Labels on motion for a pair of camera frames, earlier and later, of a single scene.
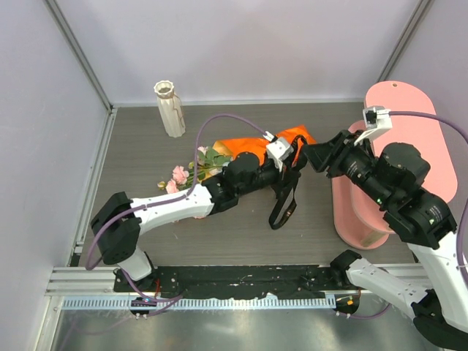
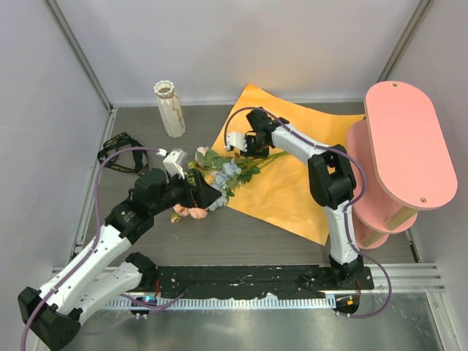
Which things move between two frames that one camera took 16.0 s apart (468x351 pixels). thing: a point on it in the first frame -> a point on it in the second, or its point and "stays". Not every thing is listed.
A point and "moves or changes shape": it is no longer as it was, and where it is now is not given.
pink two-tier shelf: (357, 206) stays
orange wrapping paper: (257, 146) moves or changes shape
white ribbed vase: (171, 107) stays
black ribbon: (280, 193) -> (139, 158)
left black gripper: (287, 174) -> (200, 195)
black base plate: (301, 281) stays
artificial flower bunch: (209, 163) moves or changes shape
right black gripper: (332, 151) -> (264, 154)
